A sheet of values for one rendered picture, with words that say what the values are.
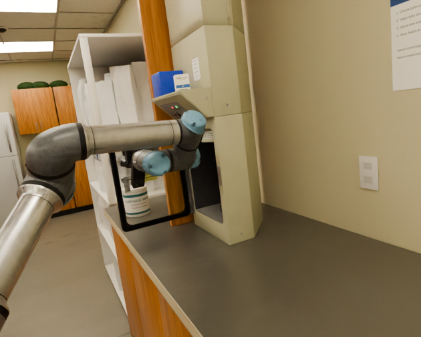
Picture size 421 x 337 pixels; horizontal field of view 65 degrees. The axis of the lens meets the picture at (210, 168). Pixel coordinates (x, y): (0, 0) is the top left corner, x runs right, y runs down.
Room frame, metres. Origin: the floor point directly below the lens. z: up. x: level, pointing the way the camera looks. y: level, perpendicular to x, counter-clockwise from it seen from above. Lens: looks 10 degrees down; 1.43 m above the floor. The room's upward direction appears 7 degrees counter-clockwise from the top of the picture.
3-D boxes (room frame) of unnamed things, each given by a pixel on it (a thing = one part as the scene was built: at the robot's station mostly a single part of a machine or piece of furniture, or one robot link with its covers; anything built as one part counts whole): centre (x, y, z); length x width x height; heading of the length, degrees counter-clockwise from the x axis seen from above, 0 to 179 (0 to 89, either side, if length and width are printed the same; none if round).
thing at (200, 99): (1.27, 0.09, 1.46); 0.32 x 0.12 x 0.10; 26
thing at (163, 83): (1.35, 0.13, 1.56); 0.10 x 0.10 x 0.09; 26
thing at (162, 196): (1.35, 0.25, 1.19); 0.30 x 0.01 x 0.40; 116
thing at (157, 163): (1.04, 0.17, 1.29); 0.11 x 0.09 x 0.08; 30
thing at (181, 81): (1.22, 0.06, 1.54); 0.05 x 0.05 x 0.06; 9
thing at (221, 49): (1.35, -0.08, 1.33); 0.32 x 0.25 x 0.77; 26
